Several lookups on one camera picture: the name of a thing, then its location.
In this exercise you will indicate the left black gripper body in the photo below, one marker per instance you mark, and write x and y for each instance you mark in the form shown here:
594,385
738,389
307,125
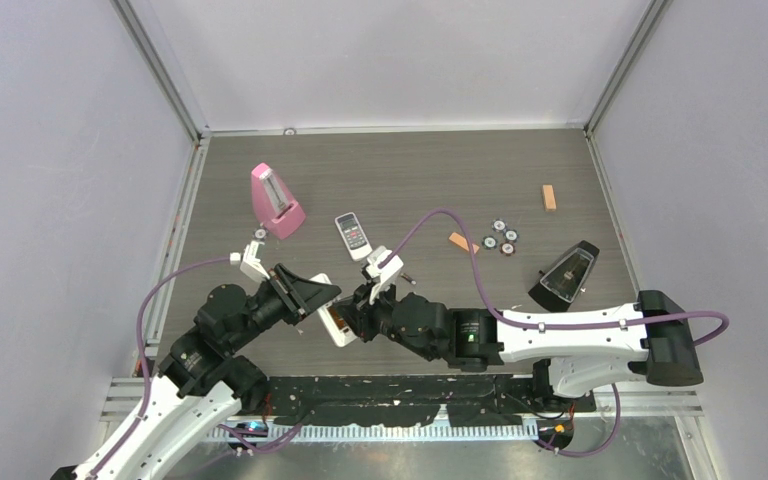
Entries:
274,303

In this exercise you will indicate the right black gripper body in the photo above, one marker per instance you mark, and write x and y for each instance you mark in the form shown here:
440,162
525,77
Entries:
376,318

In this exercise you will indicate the large white remote control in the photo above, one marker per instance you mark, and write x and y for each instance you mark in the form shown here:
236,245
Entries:
337,328

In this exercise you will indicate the small white remote control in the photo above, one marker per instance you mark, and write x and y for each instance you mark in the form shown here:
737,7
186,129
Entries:
353,236

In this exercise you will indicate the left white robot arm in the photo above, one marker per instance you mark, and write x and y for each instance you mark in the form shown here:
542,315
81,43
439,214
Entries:
203,380

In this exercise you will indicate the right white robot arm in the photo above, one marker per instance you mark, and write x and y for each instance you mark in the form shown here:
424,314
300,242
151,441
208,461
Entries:
571,352

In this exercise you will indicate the black AAA battery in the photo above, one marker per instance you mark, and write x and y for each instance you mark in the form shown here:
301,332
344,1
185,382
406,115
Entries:
409,279

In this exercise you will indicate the pink metronome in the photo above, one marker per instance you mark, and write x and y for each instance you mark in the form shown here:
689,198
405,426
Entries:
275,207

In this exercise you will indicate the orange wooden block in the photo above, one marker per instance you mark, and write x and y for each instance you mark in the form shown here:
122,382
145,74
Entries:
463,243

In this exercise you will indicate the black metronome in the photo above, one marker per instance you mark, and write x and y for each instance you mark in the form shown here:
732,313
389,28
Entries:
561,283

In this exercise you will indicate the small wooden block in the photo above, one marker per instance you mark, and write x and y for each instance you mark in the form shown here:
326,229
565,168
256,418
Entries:
549,198

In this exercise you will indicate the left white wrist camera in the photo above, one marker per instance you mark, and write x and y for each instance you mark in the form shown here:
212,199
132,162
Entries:
249,263

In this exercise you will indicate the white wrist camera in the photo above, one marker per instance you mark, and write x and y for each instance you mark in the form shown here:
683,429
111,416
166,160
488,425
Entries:
249,263
381,270

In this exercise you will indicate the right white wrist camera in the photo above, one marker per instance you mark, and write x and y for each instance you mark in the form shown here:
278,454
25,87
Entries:
381,270

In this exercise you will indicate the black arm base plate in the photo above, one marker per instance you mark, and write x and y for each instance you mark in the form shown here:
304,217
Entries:
407,400

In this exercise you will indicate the white slotted cable duct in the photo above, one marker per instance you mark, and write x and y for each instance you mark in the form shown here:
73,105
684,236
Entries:
437,431

